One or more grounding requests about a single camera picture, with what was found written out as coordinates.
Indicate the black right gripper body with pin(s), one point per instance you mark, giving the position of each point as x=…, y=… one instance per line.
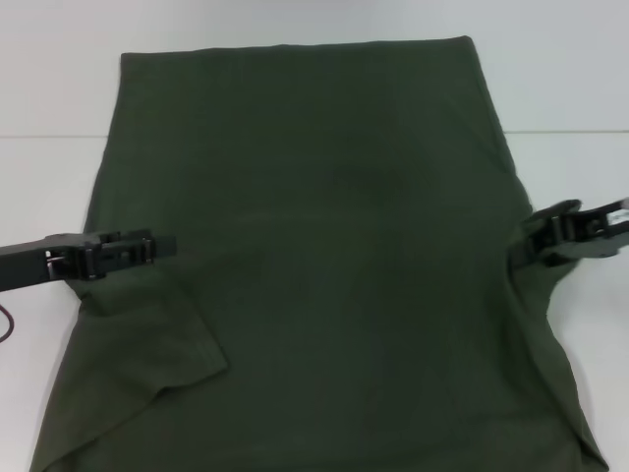
x=614, y=231

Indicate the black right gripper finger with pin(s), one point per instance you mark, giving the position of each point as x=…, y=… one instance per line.
x=585, y=216
x=540, y=243

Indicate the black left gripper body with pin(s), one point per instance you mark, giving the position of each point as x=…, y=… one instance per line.
x=34, y=260

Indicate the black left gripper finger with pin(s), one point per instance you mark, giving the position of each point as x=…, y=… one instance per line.
x=130, y=237
x=128, y=258

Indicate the dark green shirt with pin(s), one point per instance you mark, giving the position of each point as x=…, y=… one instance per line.
x=319, y=246

